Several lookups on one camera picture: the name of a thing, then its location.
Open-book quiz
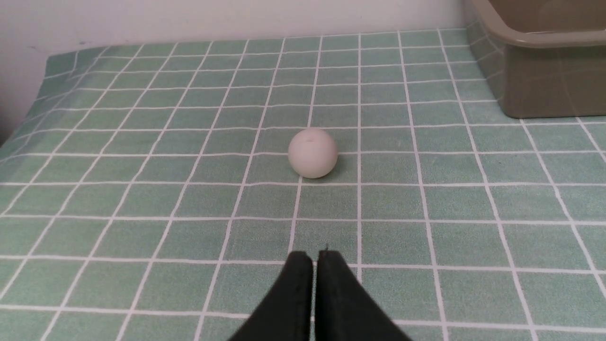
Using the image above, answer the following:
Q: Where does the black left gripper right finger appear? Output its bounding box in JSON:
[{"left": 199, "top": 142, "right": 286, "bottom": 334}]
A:
[{"left": 315, "top": 250, "right": 411, "bottom": 341}]

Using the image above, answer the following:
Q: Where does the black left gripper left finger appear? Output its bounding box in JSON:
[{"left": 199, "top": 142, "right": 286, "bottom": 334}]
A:
[{"left": 229, "top": 251, "right": 313, "bottom": 341}]

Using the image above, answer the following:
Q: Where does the white ping-pong ball far left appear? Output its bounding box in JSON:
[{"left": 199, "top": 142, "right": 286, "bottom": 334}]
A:
[{"left": 287, "top": 128, "right": 338, "bottom": 179}]

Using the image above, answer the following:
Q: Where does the green checkered tablecloth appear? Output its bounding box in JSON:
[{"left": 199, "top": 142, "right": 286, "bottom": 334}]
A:
[{"left": 0, "top": 28, "right": 606, "bottom": 341}]

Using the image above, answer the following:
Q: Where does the olive plastic bin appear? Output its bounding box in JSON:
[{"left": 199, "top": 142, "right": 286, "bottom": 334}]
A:
[{"left": 463, "top": 0, "right": 606, "bottom": 119}]

